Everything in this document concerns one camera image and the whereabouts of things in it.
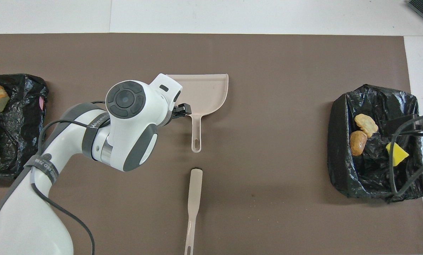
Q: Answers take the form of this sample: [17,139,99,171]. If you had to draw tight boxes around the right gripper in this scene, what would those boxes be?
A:
[384,113,423,139]

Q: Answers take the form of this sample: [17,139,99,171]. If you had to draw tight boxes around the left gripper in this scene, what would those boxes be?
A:
[148,73,183,119]

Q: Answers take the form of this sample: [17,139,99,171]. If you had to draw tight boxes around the yellow sponge notched piece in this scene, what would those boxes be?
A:
[385,142,410,167]

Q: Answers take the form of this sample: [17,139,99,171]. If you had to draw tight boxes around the beige plastic dustpan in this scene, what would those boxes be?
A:
[165,73,229,153]

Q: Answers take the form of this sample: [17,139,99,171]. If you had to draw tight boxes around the brown bread roll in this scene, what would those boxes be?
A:
[350,131,368,157]

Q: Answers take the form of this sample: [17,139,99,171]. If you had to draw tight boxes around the beige handled hand brush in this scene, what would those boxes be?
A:
[184,169,203,255]

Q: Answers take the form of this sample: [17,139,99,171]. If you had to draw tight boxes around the black bag lined bin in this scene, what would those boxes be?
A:
[327,84,423,203]

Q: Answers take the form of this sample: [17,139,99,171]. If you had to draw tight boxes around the black bag bin pink spot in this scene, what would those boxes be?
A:
[0,74,49,179]

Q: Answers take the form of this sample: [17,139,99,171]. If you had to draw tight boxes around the brown table mat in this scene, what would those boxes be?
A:
[0,34,423,255]

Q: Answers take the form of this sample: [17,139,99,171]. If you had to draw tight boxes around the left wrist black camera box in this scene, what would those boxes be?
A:
[171,103,192,120]

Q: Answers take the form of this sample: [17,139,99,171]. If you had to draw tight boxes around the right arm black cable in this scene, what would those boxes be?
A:
[389,114,423,197]

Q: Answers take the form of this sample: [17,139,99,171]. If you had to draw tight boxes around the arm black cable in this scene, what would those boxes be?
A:
[389,114,423,197]
[30,101,110,255]

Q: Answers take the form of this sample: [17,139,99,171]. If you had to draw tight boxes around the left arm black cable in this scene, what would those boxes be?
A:
[30,101,110,255]

